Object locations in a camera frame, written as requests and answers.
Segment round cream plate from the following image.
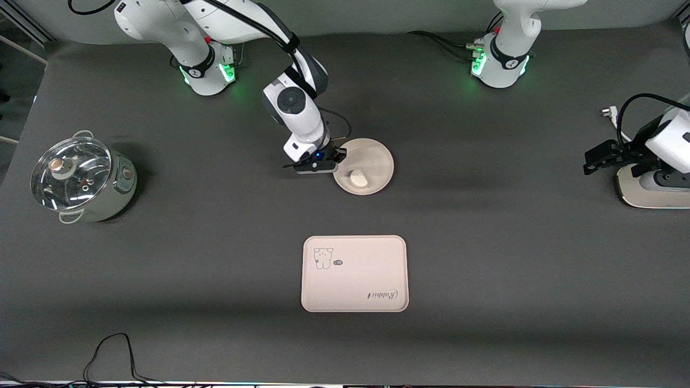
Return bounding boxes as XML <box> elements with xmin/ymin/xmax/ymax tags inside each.
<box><xmin>333</xmin><ymin>138</ymin><xmax>395</xmax><ymax>196</ymax></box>

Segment cream rabbit print tray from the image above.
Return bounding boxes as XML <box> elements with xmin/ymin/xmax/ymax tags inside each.
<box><xmin>301</xmin><ymin>235</ymin><xmax>409</xmax><ymax>313</ymax></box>

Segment white toaster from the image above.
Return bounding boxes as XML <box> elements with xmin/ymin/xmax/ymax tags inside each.
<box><xmin>615</xmin><ymin>164</ymin><xmax>690</xmax><ymax>210</ymax></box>

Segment dark grey table mat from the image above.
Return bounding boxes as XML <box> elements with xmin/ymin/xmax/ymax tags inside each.
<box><xmin>0</xmin><ymin>22</ymin><xmax>690</xmax><ymax>386</ymax></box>

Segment steel pot with lid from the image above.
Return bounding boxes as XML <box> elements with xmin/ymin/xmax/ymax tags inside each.
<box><xmin>31</xmin><ymin>129</ymin><xmax>138</xmax><ymax>224</ymax></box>

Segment glass pot lid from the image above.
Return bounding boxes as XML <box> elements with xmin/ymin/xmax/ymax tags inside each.
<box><xmin>31</xmin><ymin>136</ymin><xmax>112</xmax><ymax>212</ymax></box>

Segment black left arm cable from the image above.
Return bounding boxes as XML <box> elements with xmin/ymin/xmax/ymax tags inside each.
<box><xmin>616</xmin><ymin>93</ymin><xmax>690</xmax><ymax>147</ymax></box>

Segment white toaster power cable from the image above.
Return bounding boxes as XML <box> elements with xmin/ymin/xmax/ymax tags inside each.
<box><xmin>600</xmin><ymin>106</ymin><xmax>636</xmax><ymax>147</ymax></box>

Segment black left base cable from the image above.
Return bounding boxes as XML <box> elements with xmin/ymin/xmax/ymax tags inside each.
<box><xmin>407</xmin><ymin>11</ymin><xmax>505</xmax><ymax>63</ymax></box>

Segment thin black floor cable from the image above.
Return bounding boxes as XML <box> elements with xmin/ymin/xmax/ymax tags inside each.
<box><xmin>84</xmin><ymin>333</ymin><xmax>162</xmax><ymax>384</ymax></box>

